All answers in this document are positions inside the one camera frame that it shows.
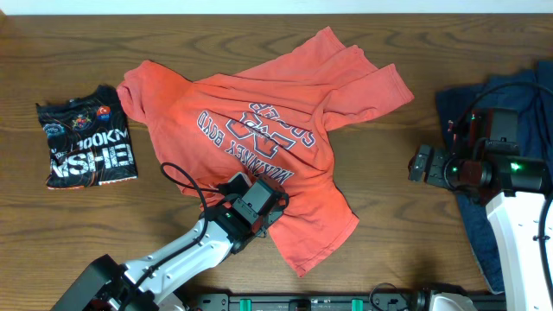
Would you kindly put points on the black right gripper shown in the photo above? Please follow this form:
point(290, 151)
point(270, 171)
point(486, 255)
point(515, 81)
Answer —
point(435, 174)

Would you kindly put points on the orange red t-shirt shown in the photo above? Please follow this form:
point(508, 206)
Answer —
point(272, 119)

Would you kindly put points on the black printed folded shirt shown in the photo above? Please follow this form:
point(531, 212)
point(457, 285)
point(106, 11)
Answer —
point(88, 140)

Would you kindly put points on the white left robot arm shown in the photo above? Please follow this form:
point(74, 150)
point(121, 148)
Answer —
point(144, 283)

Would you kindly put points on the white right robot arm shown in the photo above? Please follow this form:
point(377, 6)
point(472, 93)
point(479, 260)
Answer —
point(515, 192)

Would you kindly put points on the dark blue denim garment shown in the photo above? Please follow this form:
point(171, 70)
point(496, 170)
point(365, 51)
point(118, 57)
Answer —
point(534, 109)

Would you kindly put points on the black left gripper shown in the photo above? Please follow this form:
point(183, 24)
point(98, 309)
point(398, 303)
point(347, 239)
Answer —
point(278, 213)

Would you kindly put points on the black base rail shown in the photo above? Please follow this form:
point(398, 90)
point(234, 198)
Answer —
point(375, 301)

